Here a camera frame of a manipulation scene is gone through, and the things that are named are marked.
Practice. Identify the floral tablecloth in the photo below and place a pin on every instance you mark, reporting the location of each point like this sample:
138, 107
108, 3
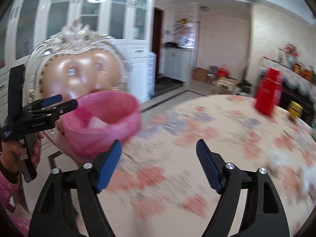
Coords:
172, 174

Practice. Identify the red thermos flask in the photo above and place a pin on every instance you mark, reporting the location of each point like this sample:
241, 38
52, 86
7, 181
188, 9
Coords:
269, 93

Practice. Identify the crumpled white tissue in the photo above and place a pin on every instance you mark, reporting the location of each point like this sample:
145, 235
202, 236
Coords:
277, 159

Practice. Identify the red handbag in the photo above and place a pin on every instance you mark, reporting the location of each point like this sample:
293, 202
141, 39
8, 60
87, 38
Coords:
223, 71

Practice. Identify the flower vase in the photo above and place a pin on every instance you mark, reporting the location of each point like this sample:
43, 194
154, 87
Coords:
291, 53

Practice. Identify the yellow lid jar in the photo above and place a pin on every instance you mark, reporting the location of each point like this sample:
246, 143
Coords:
295, 111

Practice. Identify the cardboard box on floor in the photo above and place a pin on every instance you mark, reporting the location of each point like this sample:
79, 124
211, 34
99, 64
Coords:
200, 75

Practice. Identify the left beige dining chair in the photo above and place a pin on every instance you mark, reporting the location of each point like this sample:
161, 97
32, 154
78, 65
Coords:
74, 63

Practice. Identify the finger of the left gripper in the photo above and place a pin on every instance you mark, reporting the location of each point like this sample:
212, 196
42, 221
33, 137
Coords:
51, 100
64, 108

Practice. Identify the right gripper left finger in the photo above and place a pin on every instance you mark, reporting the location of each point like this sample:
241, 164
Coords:
54, 213

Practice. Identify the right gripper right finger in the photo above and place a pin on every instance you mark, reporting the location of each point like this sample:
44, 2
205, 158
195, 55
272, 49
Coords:
263, 215

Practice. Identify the tall white glass cabinet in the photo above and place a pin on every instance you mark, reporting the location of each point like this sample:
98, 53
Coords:
26, 23

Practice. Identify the black piano with lace cover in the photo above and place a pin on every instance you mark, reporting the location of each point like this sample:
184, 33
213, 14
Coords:
294, 88

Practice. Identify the pink lined trash bin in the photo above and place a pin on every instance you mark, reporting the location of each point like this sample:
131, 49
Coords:
99, 120

